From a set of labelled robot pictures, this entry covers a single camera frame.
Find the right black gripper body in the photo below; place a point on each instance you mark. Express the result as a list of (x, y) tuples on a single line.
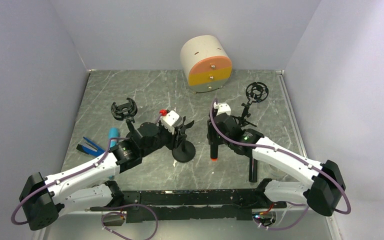
[(214, 138)]

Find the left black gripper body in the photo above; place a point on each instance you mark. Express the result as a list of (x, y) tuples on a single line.
[(164, 137)]

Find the black round-base clip stand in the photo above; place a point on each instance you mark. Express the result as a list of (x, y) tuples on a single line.
[(183, 150)]

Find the tall black microphone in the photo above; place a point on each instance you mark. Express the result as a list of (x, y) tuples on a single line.
[(213, 142)]

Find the black round-base shock-mount stand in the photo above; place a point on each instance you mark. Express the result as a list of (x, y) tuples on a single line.
[(125, 112)]

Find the black tripod shock-mount stand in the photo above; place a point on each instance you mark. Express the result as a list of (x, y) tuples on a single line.
[(255, 92)]

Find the cyan blue microphone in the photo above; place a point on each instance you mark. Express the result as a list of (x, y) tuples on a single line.
[(113, 136)]

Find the silver mesh black microphone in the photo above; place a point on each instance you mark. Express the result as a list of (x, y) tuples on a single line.
[(253, 170)]

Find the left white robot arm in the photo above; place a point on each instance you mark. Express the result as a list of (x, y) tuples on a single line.
[(44, 199)]

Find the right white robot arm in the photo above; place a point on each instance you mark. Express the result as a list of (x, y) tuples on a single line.
[(319, 185)]

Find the white orange yellow cylinder container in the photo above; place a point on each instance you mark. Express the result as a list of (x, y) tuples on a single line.
[(205, 63)]

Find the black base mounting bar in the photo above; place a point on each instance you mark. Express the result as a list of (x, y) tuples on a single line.
[(168, 205)]

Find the blue black hand tool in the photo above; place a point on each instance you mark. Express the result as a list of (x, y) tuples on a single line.
[(89, 147)]

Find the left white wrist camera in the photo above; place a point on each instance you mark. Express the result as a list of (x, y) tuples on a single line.
[(170, 120)]

